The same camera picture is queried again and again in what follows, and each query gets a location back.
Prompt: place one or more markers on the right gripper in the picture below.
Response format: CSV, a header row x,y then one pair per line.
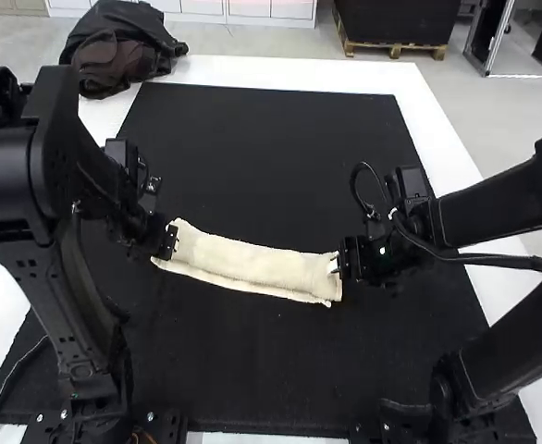
x,y
373,259

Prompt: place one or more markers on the black jacket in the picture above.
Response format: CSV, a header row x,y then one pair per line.
x,y
118,46

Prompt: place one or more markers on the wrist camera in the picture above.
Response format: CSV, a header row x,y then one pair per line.
x,y
123,155
412,182

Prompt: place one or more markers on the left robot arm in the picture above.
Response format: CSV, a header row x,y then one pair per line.
x,y
53,185

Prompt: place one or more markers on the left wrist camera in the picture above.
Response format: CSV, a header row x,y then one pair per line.
x,y
123,155

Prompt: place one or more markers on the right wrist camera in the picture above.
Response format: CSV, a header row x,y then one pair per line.
x,y
412,182

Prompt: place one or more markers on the black crate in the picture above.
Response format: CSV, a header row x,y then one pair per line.
x,y
396,20

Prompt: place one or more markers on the pale towel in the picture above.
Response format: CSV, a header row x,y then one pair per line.
x,y
252,266

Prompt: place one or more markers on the black mat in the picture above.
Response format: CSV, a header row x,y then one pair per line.
x,y
271,176

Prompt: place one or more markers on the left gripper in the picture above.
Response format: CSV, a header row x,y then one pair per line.
x,y
162,240

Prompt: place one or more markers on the white cupboard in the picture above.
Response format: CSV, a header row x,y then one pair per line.
x,y
234,8

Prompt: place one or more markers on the wooden pallet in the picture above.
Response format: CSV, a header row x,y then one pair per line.
x,y
391,48

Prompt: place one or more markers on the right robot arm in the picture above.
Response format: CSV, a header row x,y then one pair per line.
x,y
507,199

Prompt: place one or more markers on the aluminium frame cart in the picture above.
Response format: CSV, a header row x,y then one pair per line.
x,y
497,41

